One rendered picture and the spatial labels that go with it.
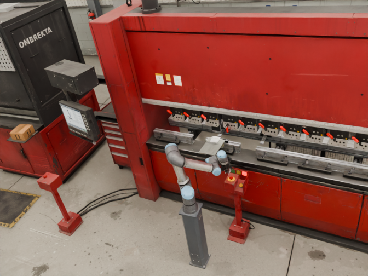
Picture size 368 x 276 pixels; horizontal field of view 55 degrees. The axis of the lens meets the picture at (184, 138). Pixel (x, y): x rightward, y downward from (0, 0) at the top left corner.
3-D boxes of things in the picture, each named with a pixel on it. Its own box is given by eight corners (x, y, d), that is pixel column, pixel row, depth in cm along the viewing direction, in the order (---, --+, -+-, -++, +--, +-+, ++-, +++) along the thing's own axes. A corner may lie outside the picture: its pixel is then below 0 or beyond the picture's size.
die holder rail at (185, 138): (154, 137, 415) (153, 130, 410) (157, 134, 419) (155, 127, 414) (192, 144, 393) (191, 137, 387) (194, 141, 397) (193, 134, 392)
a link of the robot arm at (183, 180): (182, 197, 327) (164, 153, 296) (179, 187, 339) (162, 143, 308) (194, 193, 327) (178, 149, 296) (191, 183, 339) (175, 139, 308)
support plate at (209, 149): (198, 153, 360) (198, 151, 359) (209, 138, 378) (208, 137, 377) (214, 156, 351) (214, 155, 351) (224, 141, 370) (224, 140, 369)
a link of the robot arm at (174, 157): (171, 157, 286) (224, 168, 303) (169, 149, 295) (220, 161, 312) (166, 168, 291) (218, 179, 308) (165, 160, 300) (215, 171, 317)
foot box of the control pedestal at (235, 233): (226, 239, 388) (225, 232, 381) (234, 223, 405) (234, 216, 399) (243, 245, 379) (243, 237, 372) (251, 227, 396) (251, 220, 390)
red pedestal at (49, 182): (58, 231, 433) (32, 181, 386) (72, 217, 450) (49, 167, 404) (70, 236, 424) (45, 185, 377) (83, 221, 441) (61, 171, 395)
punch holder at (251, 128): (242, 131, 348) (241, 116, 339) (245, 126, 354) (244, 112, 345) (257, 133, 341) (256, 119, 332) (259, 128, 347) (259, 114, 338)
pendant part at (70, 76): (70, 138, 397) (42, 68, 349) (87, 127, 412) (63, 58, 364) (99, 150, 368) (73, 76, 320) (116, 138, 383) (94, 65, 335)
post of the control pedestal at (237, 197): (236, 225, 387) (233, 189, 357) (237, 222, 391) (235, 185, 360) (241, 226, 385) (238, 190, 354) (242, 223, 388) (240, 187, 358)
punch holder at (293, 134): (282, 137, 330) (283, 122, 321) (285, 132, 336) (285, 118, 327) (299, 140, 323) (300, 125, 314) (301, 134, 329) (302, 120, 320)
